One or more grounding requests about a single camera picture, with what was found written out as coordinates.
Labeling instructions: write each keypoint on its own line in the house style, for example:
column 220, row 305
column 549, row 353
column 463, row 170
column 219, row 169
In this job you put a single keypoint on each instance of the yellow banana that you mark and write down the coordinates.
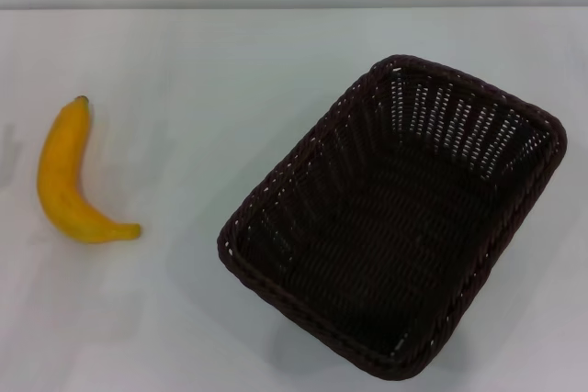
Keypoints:
column 57, row 181

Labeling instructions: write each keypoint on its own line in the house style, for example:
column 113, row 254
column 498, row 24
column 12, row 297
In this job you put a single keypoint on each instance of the black woven rectangular basket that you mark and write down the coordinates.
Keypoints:
column 390, row 227

